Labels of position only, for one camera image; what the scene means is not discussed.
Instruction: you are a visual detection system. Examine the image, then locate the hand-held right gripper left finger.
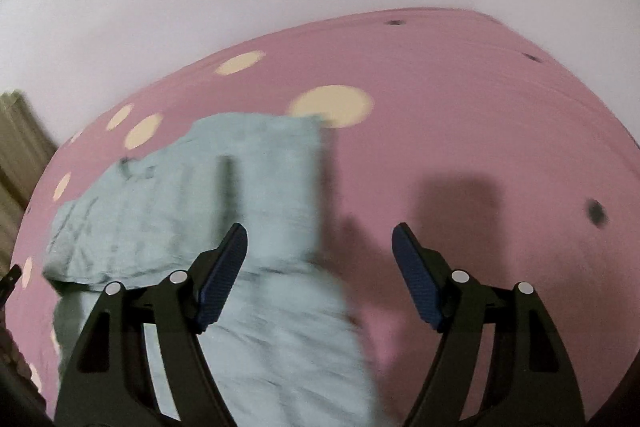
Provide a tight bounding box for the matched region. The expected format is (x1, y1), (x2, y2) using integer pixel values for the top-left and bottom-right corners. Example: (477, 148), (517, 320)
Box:
(54, 223), (249, 427)

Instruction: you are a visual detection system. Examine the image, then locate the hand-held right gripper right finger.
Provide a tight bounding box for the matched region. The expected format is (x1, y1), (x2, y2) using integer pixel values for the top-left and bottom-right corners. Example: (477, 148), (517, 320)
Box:
(391, 223), (587, 427)

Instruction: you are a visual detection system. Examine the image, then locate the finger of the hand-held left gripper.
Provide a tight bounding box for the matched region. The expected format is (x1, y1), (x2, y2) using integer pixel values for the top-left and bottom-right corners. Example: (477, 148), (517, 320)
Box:
(0, 264), (23, 308)

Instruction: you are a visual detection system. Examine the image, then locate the light blue puffer jacket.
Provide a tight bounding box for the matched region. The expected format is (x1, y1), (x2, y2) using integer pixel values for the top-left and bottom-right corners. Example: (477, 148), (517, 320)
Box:
(42, 113), (381, 427)

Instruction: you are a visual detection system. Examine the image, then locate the dark brown cloth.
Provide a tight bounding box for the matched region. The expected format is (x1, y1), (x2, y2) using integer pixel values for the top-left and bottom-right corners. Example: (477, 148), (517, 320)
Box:
(0, 327), (47, 413)

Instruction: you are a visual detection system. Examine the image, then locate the striped cloth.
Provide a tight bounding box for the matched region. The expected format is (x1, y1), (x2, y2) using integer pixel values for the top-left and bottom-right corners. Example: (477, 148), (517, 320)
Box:
(0, 91), (60, 278)

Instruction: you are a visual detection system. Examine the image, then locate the pink polka dot bed sheet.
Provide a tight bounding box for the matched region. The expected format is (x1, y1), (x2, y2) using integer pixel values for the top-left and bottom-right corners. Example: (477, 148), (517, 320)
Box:
(10, 7), (640, 427)

